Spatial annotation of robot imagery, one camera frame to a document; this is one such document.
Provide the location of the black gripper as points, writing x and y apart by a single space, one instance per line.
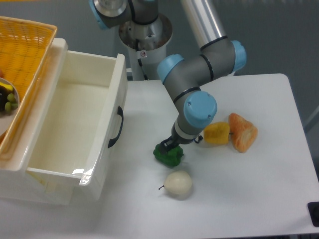
172 142

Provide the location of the green bell pepper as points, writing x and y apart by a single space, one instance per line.
172 158

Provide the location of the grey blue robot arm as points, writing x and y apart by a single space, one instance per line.
183 78

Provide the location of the white pear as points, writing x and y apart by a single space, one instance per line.
177 185

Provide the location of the yellow bell pepper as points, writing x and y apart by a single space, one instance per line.
217 133

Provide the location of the orange peeled tangerine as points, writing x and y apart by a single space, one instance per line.
244 133

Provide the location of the white plastic drawer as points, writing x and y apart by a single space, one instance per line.
72 147

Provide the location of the white drawer cabinet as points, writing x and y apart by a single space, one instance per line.
17 181

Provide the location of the green grapes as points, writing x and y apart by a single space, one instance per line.
11 103

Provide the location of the black corner device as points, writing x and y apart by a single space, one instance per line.
313 208

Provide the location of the white plate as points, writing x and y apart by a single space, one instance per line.
7 118

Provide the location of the dark purple eggplant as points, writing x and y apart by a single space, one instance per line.
4 92

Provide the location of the yellow woven basket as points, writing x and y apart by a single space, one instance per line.
24 45

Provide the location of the dark drawer handle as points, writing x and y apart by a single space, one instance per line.
119 127

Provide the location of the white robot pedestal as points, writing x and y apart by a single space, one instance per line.
146 45

